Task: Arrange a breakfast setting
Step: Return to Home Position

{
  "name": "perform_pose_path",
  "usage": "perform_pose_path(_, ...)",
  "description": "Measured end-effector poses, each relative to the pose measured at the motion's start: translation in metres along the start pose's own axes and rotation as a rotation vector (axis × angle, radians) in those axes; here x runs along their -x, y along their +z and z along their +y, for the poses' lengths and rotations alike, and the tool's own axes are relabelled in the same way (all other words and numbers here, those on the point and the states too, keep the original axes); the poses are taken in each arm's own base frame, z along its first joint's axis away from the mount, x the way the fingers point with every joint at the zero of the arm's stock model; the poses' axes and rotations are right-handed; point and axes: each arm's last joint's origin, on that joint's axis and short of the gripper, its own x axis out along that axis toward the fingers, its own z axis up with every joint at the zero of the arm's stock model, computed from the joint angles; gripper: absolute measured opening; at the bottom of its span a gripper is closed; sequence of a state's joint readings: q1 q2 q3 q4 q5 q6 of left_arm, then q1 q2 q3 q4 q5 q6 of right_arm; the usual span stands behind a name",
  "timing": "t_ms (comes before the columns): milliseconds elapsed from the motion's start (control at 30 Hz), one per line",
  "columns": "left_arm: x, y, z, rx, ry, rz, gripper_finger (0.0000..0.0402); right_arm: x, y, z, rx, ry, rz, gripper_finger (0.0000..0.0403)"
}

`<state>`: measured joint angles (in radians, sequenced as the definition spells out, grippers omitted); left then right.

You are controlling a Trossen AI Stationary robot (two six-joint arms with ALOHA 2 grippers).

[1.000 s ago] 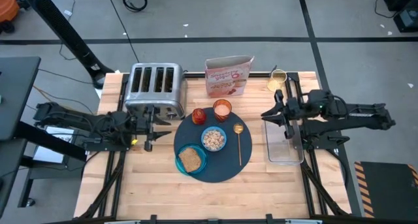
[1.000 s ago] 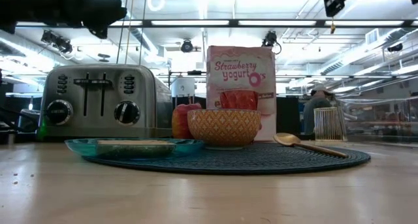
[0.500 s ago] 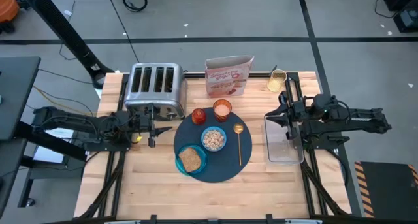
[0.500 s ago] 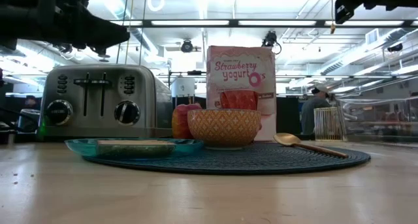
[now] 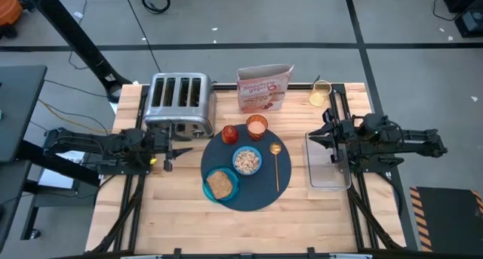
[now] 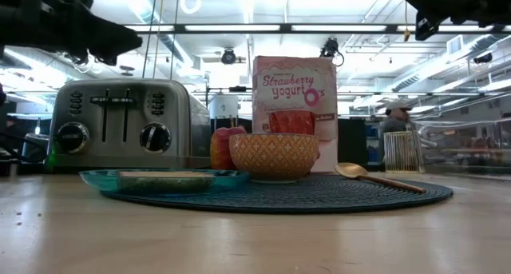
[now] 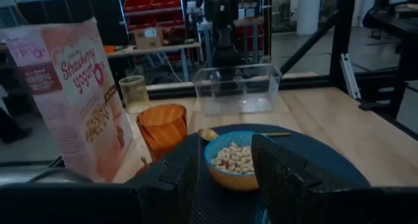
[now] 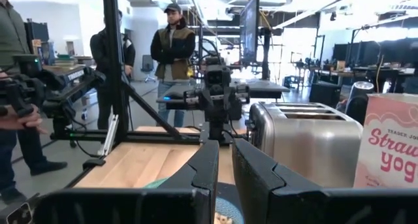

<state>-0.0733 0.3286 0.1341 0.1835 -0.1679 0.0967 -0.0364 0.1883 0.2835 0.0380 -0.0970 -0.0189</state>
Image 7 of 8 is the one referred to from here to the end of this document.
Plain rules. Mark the black vertical rig post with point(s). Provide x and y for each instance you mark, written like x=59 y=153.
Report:
x=343 y=38

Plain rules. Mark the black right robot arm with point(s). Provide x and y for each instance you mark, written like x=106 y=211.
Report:
x=225 y=54

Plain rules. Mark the cereal rings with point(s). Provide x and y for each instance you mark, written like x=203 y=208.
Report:
x=233 y=158

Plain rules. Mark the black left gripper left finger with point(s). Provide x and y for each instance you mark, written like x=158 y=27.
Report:
x=176 y=185

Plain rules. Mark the black office desk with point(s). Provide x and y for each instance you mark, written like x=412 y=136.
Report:
x=392 y=21

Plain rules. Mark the white metal bracket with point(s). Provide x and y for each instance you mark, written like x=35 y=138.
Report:
x=351 y=77

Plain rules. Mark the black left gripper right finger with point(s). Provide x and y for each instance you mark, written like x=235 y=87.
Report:
x=281 y=185

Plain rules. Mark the cardboard box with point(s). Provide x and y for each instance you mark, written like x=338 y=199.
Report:
x=145 y=41

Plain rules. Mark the orange patterned bowl blue inside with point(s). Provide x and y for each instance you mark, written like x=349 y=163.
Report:
x=235 y=183

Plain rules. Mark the white pillar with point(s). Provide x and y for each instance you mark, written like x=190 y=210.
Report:
x=308 y=11

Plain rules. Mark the red bin shelf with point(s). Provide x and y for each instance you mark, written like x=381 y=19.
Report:
x=153 y=3

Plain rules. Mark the clear plastic container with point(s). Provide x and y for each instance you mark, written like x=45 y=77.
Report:
x=238 y=100

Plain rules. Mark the black rig support strut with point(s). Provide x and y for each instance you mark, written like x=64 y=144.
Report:
x=308 y=42

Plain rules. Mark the pink strawberry yogurt cereal box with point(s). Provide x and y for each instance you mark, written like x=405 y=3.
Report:
x=72 y=103

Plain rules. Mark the round dark blue placemat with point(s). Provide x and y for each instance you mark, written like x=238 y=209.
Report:
x=320 y=152

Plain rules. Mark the grey workbench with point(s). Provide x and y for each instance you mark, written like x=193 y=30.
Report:
x=156 y=49

